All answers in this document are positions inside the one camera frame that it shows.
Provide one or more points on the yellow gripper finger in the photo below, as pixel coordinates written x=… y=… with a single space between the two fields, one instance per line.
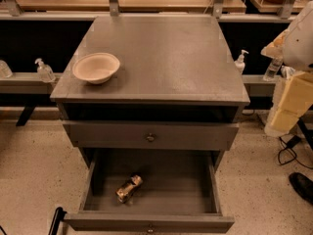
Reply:
x=292 y=99

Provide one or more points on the orange soda can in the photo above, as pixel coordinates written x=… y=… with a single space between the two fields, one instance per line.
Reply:
x=127 y=189

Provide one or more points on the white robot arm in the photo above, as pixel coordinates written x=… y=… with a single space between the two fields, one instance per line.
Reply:
x=294 y=46

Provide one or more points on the grey wooden drawer cabinet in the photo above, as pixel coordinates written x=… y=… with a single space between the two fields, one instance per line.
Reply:
x=172 y=69

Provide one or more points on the open grey lower drawer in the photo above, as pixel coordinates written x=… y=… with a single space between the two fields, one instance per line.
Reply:
x=178 y=193

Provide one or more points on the closed grey upper drawer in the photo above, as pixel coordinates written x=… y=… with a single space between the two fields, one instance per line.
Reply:
x=151 y=135

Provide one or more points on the folded white cloth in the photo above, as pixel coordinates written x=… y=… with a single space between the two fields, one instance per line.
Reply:
x=287 y=72

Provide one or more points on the clear plastic water bottle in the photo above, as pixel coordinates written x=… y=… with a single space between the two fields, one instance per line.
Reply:
x=272 y=69

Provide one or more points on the white pump bottle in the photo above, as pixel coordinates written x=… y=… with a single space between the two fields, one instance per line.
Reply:
x=240 y=62

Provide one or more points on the black shoe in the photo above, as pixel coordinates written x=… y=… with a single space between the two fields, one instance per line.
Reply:
x=302 y=185

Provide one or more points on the white paper bowl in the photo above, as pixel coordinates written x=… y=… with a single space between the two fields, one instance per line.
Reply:
x=96 y=68

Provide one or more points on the clear pump sanitizer bottle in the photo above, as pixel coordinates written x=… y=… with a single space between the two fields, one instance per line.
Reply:
x=45 y=72

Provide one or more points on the black handle bottom left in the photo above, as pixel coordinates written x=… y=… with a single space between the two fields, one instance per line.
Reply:
x=58 y=217

